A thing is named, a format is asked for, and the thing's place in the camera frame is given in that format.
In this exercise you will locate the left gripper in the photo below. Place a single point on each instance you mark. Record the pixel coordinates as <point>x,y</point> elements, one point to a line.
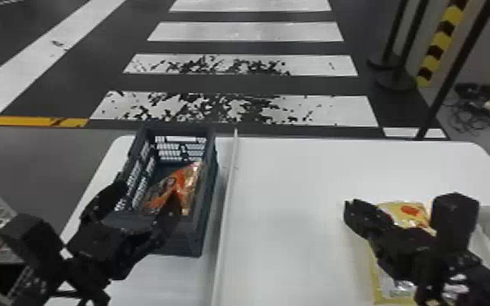
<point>108,248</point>

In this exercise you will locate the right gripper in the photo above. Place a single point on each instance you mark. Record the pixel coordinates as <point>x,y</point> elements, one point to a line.
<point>407,252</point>

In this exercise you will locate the yellow snack packet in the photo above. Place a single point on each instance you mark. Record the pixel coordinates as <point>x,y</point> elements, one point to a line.
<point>409,213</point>

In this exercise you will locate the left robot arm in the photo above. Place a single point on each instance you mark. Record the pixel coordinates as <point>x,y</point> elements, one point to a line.
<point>84,288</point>

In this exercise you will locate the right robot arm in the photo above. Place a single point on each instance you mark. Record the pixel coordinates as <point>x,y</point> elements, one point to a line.
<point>484,286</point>

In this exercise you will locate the orange snack packet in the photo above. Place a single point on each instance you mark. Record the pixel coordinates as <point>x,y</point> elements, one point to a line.
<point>172,186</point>

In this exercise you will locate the blue basket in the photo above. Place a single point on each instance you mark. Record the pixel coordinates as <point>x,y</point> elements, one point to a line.
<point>198,222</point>

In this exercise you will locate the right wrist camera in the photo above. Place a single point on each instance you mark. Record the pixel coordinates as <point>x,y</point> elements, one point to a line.
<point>454,220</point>

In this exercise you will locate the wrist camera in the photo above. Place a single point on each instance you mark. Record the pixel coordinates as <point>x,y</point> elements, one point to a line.
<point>31,241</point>
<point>454,220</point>

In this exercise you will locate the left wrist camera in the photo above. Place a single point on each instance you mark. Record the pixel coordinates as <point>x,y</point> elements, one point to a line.
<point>31,241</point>

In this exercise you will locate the black post on round foot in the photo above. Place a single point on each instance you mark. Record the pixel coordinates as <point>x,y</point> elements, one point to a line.
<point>388,42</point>
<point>403,64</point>

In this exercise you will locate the yellow black striped post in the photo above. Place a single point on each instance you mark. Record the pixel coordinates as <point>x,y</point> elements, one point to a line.
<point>439,40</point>

